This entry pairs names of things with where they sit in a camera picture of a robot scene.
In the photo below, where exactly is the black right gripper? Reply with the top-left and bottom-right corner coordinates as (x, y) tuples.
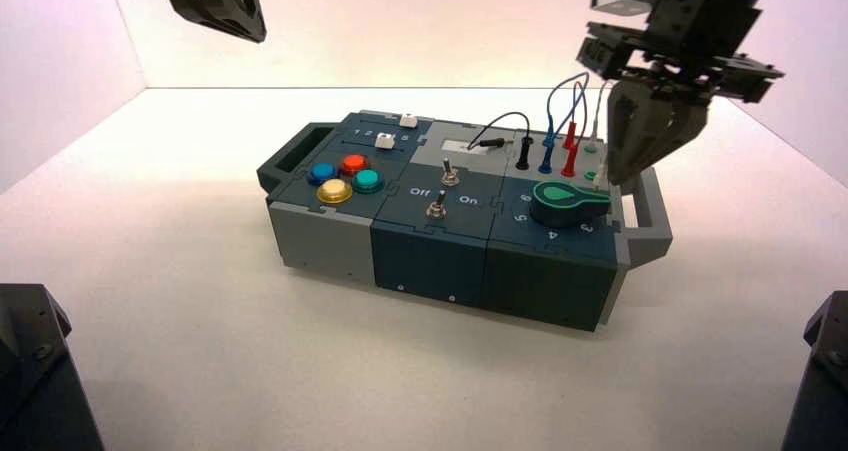
(574, 0), (787, 187)

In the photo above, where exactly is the green rotary knob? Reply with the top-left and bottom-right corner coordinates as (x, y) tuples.
(528, 180), (613, 230)

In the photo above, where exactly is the blue push button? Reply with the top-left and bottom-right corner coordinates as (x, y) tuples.
(306, 163), (338, 187)

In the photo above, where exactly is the yellow push button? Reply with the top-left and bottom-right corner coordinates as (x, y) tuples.
(316, 178), (354, 206)

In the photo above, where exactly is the teal push button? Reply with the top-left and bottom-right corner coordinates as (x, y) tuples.
(351, 169), (385, 195)

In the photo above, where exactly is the teal and grey control box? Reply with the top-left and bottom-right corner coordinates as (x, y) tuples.
(256, 110), (674, 334)

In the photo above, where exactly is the white jumper cable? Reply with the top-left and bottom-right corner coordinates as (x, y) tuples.
(588, 80), (615, 191)

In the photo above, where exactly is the red jumper cable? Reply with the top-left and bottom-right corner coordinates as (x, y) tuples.
(560, 80), (590, 178)

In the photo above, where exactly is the blue jumper cable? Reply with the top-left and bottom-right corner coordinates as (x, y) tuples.
(537, 71), (591, 175)

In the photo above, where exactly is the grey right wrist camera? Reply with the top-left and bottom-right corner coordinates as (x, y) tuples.
(590, 0), (655, 18)

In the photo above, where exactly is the black jumper cable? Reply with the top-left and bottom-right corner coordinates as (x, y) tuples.
(466, 111), (534, 172)

